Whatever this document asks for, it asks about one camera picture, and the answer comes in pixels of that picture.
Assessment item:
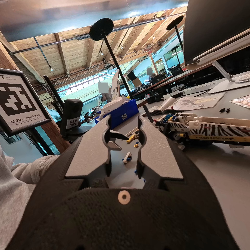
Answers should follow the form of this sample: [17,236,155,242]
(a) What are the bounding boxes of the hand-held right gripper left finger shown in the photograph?
[65,114,112,179]

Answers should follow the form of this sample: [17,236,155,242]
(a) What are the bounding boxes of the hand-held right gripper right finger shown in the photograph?
[136,115,184,180]

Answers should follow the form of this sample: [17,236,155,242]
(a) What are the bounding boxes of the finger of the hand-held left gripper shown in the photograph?
[109,130,130,141]
[108,141,122,151]

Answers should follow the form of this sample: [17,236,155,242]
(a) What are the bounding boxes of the pile of lego pieces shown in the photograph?
[125,128,140,143]

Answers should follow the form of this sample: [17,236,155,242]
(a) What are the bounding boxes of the zebra striped lego helicopter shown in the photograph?
[143,104,250,151]

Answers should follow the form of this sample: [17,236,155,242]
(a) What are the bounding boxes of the person's left forearm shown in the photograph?
[0,145,60,250]

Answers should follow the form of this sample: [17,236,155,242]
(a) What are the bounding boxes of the blue plastic bin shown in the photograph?
[95,99,139,129]

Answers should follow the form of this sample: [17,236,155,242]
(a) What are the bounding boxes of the black metal rack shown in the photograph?
[43,75,66,110]

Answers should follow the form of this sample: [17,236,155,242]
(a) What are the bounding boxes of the white paper bags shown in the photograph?
[97,97,130,118]

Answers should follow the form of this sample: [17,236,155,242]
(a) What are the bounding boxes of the black box device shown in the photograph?
[145,93,164,104]

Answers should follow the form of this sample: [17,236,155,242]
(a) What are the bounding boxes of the white poster board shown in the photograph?
[111,68,120,98]

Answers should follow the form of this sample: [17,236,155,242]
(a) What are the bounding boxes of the framed marker sign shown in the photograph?
[0,68,52,137]

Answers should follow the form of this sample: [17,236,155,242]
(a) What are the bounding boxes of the open instruction booklet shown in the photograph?
[142,92,227,115]

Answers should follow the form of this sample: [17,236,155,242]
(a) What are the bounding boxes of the black pole with round disc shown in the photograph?
[166,15,185,65]
[89,18,133,99]

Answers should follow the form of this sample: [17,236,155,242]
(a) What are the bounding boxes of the zebra sticker sheet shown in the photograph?
[229,95,250,109]

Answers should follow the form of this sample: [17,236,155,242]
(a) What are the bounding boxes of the silver laptop stand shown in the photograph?
[207,61,250,94]

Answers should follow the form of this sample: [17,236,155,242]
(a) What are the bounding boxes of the black laptop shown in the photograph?
[184,0,250,71]

